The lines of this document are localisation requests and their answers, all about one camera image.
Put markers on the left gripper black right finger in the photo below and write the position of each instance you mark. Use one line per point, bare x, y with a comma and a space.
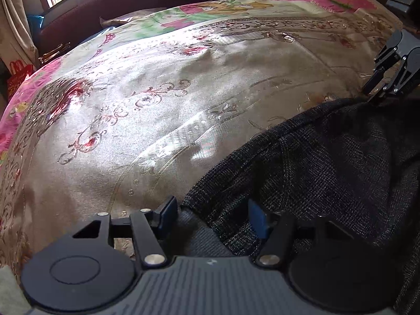
324, 263

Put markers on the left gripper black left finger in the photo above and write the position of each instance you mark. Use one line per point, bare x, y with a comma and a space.
99, 261

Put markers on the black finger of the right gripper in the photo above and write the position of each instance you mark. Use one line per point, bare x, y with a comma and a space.
404, 81
386, 58

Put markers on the black corduroy pants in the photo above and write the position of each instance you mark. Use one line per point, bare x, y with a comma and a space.
350, 160

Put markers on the floral satin bedspread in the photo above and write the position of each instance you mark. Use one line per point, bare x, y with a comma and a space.
145, 110

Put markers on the red gift bag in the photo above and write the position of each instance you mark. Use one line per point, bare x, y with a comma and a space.
19, 72

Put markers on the beige curtain left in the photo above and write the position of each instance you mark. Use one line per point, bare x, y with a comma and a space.
16, 40

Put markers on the blue plastic bag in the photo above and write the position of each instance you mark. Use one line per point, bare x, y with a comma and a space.
35, 23

